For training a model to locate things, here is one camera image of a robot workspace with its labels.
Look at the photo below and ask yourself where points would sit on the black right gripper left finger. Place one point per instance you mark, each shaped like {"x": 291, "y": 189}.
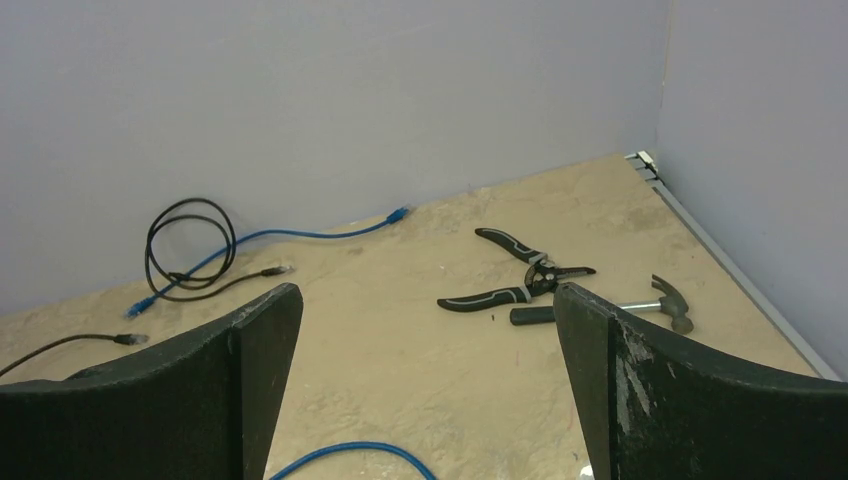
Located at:
{"x": 201, "y": 405}

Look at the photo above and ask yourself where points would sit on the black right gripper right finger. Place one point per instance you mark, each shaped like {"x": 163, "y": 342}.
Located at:
{"x": 653, "y": 404}

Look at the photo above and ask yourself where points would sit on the claw hammer black handle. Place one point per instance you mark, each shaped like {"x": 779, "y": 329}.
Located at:
{"x": 671, "y": 303}

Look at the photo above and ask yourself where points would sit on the aluminium table edge rail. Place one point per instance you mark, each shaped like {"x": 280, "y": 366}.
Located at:
{"x": 644, "y": 164}

